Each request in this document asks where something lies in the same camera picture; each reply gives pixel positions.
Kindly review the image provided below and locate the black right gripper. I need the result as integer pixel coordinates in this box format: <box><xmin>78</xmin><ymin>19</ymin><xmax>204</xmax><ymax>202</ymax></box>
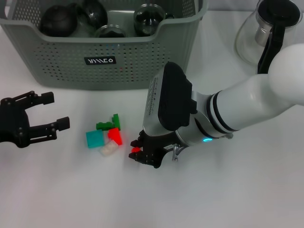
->
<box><xmin>128</xmin><ymin>129</ymin><xmax>182</xmax><ymax>169</ymax></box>

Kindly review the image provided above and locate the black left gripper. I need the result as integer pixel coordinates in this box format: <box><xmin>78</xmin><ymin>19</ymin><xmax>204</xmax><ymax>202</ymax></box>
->
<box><xmin>0</xmin><ymin>90</ymin><xmax>71</xmax><ymax>149</ymax></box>

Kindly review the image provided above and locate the glass teacup with black handle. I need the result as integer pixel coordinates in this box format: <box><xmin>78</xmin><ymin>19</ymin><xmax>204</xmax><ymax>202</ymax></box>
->
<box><xmin>133</xmin><ymin>3</ymin><xmax>175</xmax><ymax>38</ymax></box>
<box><xmin>95</xmin><ymin>24</ymin><xmax>128</xmax><ymax>38</ymax></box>
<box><xmin>78</xmin><ymin>0</ymin><xmax>109</xmax><ymax>31</ymax></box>

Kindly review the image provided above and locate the grey-green perforated storage bin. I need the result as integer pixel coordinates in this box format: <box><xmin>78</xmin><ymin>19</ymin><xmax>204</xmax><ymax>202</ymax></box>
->
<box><xmin>0</xmin><ymin>0</ymin><xmax>209</xmax><ymax>91</ymax></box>

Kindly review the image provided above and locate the orange-red wedge toy brick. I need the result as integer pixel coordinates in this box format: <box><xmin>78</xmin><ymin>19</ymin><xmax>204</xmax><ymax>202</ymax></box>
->
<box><xmin>107</xmin><ymin>128</ymin><xmax>124</xmax><ymax>146</ymax></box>

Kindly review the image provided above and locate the white toy brick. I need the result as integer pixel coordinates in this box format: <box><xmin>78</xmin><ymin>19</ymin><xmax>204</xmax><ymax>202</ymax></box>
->
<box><xmin>99</xmin><ymin>141</ymin><xmax>119</xmax><ymax>157</ymax></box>

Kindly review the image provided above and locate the dark green toy brick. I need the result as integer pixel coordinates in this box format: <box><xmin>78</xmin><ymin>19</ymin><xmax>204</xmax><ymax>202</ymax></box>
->
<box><xmin>95</xmin><ymin>121</ymin><xmax>114</xmax><ymax>131</ymax></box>

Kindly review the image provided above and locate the teal square toy plate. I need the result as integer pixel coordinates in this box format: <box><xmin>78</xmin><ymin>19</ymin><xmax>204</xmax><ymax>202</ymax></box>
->
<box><xmin>85</xmin><ymin>130</ymin><xmax>105</xmax><ymax>149</ymax></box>

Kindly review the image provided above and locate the dark clay teapot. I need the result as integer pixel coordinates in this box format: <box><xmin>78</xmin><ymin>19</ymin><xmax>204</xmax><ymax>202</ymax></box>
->
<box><xmin>39</xmin><ymin>3</ymin><xmax>79</xmax><ymax>38</ymax></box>

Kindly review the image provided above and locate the right gripper cable with connectors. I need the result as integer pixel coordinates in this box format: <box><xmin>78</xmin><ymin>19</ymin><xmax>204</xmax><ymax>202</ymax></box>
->
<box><xmin>171</xmin><ymin>143</ymin><xmax>189</xmax><ymax>162</ymax></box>

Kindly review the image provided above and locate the glass pitcher with black handle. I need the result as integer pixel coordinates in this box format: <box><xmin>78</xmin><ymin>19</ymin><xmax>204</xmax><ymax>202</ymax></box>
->
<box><xmin>234</xmin><ymin>0</ymin><xmax>303</xmax><ymax>75</ymax></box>

